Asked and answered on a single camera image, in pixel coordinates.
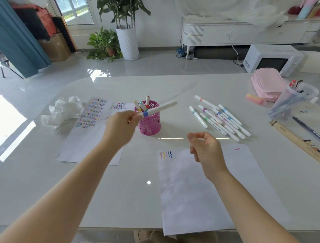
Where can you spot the black tripod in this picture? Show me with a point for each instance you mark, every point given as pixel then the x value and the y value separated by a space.
pixel 7 67

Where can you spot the person's right thumb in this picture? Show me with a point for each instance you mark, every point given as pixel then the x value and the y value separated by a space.
pixel 193 139

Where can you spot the pink mesh pen holder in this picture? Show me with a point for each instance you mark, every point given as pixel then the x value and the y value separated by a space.
pixel 149 124

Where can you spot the pink pencil case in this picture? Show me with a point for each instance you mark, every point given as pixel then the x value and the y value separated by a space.
pixel 268 85

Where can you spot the black pen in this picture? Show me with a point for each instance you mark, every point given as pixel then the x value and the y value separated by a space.
pixel 307 127

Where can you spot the person's left hand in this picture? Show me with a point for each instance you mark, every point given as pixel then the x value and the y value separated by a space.
pixel 117 132

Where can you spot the white sheer cloth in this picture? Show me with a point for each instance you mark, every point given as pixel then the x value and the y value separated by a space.
pixel 237 11

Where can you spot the brown cardboard box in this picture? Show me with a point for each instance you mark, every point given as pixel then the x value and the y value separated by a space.
pixel 56 47

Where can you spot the white paper with many squiggles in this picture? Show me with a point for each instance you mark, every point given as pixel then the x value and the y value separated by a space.
pixel 87 135

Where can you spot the white paper with few squiggles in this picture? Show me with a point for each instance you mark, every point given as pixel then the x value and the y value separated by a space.
pixel 200 190

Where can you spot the pastel bottle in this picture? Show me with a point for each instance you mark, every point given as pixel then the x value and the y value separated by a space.
pixel 306 10

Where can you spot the pink eraser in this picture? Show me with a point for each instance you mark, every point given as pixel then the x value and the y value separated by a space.
pixel 255 99

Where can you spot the person's left fingers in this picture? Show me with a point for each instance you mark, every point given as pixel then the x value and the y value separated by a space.
pixel 133 115

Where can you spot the tall white ribbed planter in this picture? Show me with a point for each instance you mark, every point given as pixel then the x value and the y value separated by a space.
pixel 128 42

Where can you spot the wooden ruler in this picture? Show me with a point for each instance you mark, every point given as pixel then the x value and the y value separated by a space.
pixel 295 140

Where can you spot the red bag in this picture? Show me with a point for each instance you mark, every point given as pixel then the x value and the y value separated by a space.
pixel 43 18

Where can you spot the row of white pens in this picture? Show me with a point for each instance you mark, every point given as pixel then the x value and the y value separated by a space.
pixel 220 119

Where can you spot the white box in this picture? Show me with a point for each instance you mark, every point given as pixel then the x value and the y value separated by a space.
pixel 311 61

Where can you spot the white low cabinet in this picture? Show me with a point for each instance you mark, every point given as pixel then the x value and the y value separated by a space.
pixel 237 33

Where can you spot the white marker with blue band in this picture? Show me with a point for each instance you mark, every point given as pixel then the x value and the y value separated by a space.
pixel 160 109

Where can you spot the small green potted plant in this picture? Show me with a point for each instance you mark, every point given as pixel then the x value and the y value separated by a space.
pixel 103 45

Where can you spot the blue curtain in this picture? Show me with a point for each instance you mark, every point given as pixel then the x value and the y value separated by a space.
pixel 17 37

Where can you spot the person's right forearm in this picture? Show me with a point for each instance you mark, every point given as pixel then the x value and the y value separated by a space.
pixel 245 207

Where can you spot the clear plastic pen container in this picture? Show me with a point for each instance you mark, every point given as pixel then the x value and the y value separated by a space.
pixel 292 100

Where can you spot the person's right hand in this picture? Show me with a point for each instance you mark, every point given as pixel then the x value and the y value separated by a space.
pixel 208 155

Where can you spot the tall green plant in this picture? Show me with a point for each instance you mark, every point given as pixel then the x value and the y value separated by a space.
pixel 122 11

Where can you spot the crumpled white tissue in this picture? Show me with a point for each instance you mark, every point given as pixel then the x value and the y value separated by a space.
pixel 65 110

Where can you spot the white microwave oven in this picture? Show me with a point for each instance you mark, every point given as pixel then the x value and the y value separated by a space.
pixel 270 58

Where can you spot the yellow tipped marker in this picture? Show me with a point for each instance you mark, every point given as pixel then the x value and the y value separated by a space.
pixel 137 105

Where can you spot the person's left forearm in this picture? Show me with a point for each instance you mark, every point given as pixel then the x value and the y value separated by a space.
pixel 62 197

